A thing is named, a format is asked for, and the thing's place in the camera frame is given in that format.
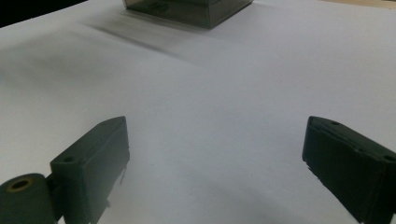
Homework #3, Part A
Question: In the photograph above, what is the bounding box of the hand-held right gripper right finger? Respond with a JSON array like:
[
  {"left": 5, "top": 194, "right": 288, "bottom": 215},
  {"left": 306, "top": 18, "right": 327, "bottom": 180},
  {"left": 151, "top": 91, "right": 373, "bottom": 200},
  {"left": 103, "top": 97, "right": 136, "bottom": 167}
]
[{"left": 301, "top": 115, "right": 396, "bottom": 224}]

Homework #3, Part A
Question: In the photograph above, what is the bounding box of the wooden table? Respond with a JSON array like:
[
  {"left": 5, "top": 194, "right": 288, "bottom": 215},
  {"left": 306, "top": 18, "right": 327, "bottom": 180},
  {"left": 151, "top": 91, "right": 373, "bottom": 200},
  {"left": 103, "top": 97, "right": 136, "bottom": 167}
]
[{"left": 318, "top": 0, "right": 396, "bottom": 10}]

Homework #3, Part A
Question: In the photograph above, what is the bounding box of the smoky drawer with metal knob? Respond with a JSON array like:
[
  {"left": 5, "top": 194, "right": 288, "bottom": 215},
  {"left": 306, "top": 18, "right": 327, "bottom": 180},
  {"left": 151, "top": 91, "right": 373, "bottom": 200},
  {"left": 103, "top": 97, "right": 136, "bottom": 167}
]
[{"left": 123, "top": 0, "right": 212, "bottom": 30}]

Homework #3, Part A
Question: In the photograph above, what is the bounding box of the white table sheet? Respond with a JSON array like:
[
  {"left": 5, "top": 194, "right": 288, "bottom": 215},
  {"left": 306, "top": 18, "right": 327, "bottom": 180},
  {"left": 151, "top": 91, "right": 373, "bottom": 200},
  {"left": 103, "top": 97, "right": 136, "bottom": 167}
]
[{"left": 0, "top": 0, "right": 396, "bottom": 224}]

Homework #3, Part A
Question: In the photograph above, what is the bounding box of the smoky transparent drawer box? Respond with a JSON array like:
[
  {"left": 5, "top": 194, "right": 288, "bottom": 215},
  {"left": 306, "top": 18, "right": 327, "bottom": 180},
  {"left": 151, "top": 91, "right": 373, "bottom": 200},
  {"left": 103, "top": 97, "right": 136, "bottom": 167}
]
[{"left": 122, "top": 0, "right": 254, "bottom": 31}]

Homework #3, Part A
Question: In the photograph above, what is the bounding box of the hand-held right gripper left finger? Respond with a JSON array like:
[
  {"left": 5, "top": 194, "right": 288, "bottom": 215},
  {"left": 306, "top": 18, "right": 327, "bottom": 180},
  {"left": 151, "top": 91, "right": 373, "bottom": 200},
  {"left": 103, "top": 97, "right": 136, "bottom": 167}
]
[{"left": 49, "top": 115, "right": 131, "bottom": 224}]

